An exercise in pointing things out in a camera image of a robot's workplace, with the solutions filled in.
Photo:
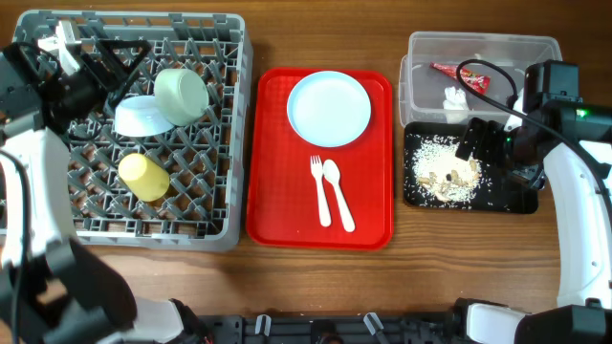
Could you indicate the clear plastic bin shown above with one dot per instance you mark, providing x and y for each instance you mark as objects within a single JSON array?
[{"x": 422, "y": 88}]

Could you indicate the yellow plastic cup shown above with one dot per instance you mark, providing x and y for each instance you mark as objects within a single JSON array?
[{"x": 144, "y": 178}]

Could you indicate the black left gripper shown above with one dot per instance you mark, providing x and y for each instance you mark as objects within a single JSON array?
[{"x": 101, "y": 76}]

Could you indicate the black plastic bin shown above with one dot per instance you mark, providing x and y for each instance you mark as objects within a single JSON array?
[{"x": 496, "y": 193}]

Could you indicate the red snack wrapper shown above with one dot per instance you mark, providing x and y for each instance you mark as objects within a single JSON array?
[{"x": 479, "y": 83}]

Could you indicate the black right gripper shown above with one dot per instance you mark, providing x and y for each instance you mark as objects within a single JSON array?
[{"x": 532, "y": 176}]

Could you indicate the white plastic fork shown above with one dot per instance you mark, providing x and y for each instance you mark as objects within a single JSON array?
[{"x": 322, "y": 206}]

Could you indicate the grey dishwasher rack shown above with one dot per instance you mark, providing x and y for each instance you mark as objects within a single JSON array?
[{"x": 201, "y": 209}]

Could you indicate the white tissue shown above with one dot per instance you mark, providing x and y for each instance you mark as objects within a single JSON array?
[{"x": 455, "y": 99}]

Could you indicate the rice and food scraps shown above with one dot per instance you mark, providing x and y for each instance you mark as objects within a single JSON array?
[{"x": 440, "y": 175}]

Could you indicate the light blue bowl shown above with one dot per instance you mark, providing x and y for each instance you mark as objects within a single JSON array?
[{"x": 139, "y": 116}]

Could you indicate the light blue plate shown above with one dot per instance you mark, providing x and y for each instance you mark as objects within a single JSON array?
[{"x": 329, "y": 109}]

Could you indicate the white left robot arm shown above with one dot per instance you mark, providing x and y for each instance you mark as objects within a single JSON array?
[{"x": 53, "y": 289}]

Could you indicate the green bowl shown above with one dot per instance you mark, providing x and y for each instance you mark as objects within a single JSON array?
[{"x": 181, "y": 95}]

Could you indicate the white plastic spoon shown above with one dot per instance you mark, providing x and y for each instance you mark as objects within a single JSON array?
[{"x": 332, "y": 176}]

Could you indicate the red plastic tray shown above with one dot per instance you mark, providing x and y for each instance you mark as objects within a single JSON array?
[{"x": 282, "y": 198}]

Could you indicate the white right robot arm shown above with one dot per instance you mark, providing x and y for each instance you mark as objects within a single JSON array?
[{"x": 568, "y": 142}]

